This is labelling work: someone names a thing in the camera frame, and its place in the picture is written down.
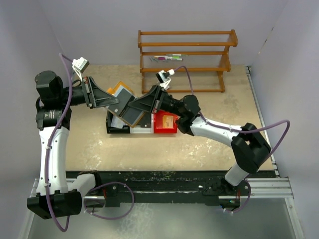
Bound black plastic bin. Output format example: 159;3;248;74
106;112;130;134

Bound purple cable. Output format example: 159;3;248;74
173;66;291;180
44;53;73;232

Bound orange card in bin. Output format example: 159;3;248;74
162;115;174;129

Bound white plastic bin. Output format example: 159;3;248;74
130;113;154;134

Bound white cards in bin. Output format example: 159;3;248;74
111;116;127;129

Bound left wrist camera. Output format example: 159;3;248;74
72;57;90;81

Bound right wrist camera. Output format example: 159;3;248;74
156;69;175;90

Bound red plastic bin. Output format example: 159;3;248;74
153;111;178;134

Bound black card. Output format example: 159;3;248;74
108;88;135;117

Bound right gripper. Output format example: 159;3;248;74
129;85;184;117

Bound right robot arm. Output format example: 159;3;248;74
128;85;271;195

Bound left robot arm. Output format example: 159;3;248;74
27;70;119;220

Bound black cards in bin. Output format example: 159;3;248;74
139;113;152;128

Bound wooden shelf rack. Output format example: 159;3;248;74
137;29;238;93

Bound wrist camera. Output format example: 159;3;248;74
156;69;175;90
72;57;90;81

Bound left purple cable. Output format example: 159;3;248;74
44;53;73;232

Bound orange leather card holder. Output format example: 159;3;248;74
107;81;145;127

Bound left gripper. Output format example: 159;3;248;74
58;75;119;109

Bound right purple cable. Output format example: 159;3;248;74
173;66;291;180

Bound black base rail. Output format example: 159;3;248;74
66;170;251;207

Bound markers on shelf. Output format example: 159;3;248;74
149;54;187;62

